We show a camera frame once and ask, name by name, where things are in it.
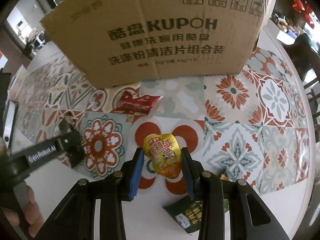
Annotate green cracker snack bag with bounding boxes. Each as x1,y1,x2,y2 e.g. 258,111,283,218
162,174,230,235

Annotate yellow quail egg packet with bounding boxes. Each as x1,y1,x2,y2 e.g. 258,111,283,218
143,133,182,179

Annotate dark wooden chair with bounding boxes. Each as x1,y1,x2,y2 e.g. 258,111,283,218
282,33,320,111

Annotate red snack packet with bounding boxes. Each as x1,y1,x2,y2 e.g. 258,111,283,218
113,90,163,114

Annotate person's hand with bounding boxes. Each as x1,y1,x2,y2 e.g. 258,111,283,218
0,184,45,238

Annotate patterned tile table runner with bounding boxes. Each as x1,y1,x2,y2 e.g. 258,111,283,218
12,48,310,194

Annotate red foil balloons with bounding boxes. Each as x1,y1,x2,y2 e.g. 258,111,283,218
292,0,315,29

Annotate brown cardboard box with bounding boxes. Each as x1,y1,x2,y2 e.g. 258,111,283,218
41,0,272,88

